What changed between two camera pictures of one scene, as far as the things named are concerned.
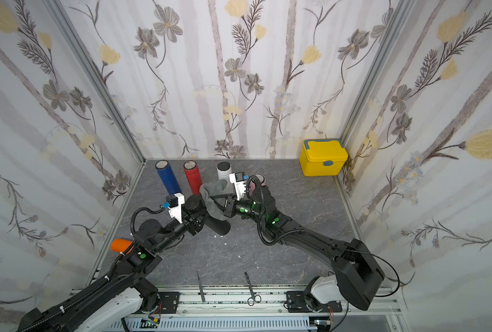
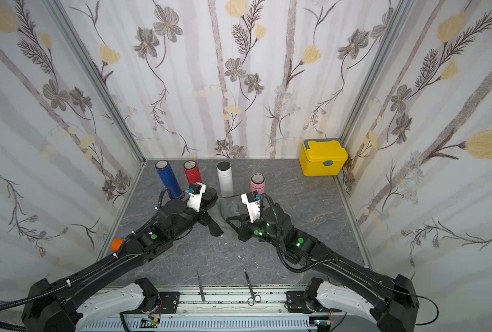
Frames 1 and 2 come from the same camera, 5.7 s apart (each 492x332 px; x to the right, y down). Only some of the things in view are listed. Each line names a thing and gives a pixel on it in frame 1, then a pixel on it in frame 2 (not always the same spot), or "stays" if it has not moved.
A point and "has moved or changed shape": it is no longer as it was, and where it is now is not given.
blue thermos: [167, 178] stays
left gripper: [193, 225] stays
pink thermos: [252, 185] stays
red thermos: [194, 176] stays
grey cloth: [208, 189] has moved or changed shape
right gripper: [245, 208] → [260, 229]
